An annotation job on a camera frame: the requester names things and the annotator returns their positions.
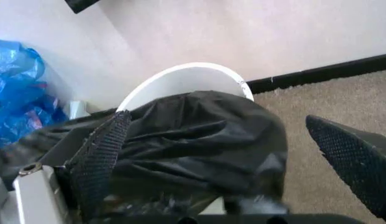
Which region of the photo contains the small white box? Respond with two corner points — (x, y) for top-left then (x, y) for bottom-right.
(69, 99), (88, 119)

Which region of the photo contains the black object at wall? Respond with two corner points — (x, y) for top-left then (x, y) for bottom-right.
(63, 0), (103, 14)

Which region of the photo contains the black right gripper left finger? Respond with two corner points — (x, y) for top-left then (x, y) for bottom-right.
(13, 109), (131, 224)

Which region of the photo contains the black garbage bag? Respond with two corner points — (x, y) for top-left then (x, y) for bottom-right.
(0, 90), (290, 224)

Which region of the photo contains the white round trash bin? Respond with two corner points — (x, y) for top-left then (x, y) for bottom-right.
(115, 62), (255, 113)

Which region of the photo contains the blue plastic bag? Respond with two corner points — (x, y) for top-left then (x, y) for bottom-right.
(0, 38), (69, 150)

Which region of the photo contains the black baseboard strip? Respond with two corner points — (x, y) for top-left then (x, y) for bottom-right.
(244, 53), (386, 94)

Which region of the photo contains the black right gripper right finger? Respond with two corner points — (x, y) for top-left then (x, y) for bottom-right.
(305, 114), (386, 224)

